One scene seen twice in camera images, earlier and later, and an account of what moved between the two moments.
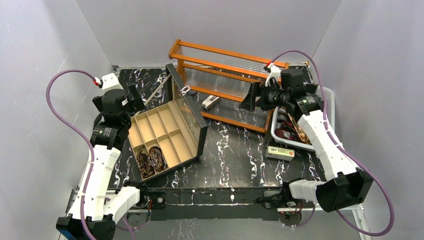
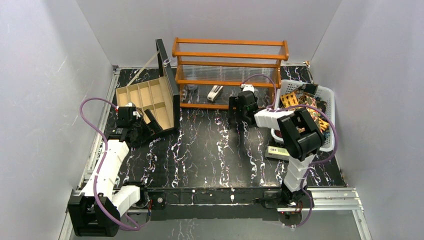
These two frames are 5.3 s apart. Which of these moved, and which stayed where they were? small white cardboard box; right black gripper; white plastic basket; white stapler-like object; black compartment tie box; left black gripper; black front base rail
Moved: white stapler-like object; left black gripper; right black gripper; black compartment tie box
Stayed: black front base rail; small white cardboard box; white plastic basket
